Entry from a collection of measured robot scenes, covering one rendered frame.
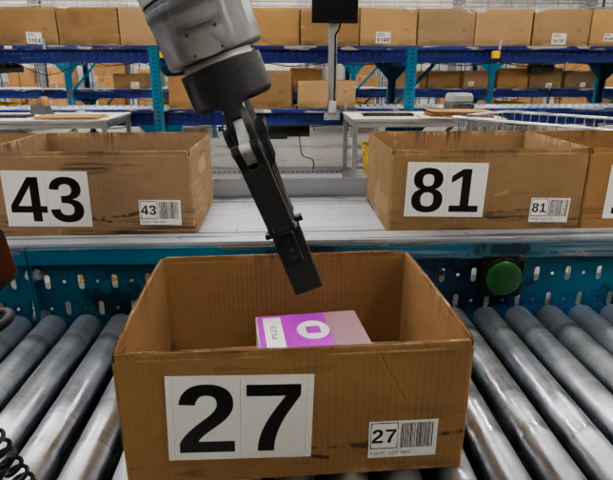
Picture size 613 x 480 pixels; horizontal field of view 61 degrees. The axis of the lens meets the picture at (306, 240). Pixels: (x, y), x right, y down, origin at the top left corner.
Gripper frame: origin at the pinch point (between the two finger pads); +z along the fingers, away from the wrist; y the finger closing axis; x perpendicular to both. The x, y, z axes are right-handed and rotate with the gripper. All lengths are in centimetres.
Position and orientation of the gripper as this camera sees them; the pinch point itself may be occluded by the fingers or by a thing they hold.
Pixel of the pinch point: (297, 258)
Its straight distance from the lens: 53.3
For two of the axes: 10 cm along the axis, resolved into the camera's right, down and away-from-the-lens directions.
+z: 3.4, 8.8, 3.2
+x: 9.4, -3.4, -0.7
